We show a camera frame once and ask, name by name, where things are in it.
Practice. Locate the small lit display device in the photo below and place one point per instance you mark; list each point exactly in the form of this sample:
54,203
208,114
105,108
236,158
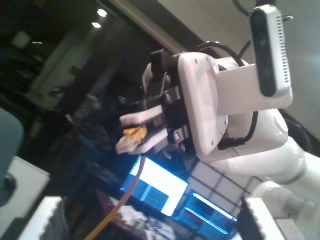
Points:
200,212

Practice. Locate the open laptop computer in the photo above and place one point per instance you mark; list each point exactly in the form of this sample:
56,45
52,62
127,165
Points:
160,180

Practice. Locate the gripper camera bar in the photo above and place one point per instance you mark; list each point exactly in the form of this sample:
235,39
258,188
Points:
237,92

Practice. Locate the crumpled white paper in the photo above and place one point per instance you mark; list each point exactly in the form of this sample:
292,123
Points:
130,215

